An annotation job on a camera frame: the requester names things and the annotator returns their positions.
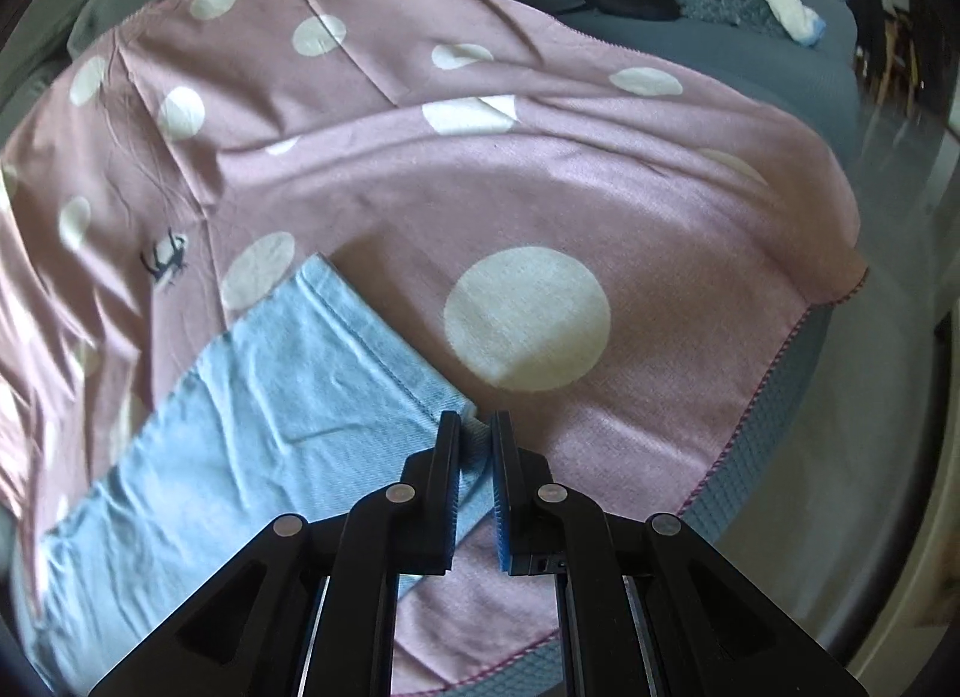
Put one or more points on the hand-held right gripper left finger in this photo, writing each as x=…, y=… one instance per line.
x=448, y=494

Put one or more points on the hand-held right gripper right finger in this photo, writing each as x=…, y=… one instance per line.
x=501, y=509

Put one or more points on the light blue denim pants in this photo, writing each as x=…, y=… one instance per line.
x=262, y=427

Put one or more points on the pink polka dot blanket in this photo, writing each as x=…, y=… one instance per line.
x=600, y=202

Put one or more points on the grey sofa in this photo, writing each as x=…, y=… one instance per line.
x=750, y=63

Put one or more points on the grey fuzzy throw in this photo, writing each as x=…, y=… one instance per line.
x=712, y=3

